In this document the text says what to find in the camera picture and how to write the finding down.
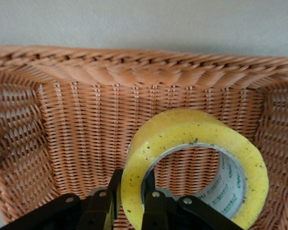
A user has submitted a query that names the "yellow packing tape roll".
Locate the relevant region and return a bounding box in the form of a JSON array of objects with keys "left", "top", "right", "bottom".
[{"left": 121, "top": 109, "right": 270, "bottom": 230}]

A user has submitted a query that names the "large table cover sheet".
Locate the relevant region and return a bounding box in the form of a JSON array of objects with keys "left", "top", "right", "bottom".
[{"left": 0, "top": 0, "right": 288, "bottom": 58}]

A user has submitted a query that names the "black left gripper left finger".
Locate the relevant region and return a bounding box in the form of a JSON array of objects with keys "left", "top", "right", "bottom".
[{"left": 0, "top": 168, "right": 124, "bottom": 230}]

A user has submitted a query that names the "brown wicker basket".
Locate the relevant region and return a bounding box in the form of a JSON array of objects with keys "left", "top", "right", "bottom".
[{"left": 0, "top": 45, "right": 288, "bottom": 230}]

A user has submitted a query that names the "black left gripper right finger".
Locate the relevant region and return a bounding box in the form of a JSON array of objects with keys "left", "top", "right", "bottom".
[{"left": 141, "top": 169, "right": 245, "bottom": 230}]

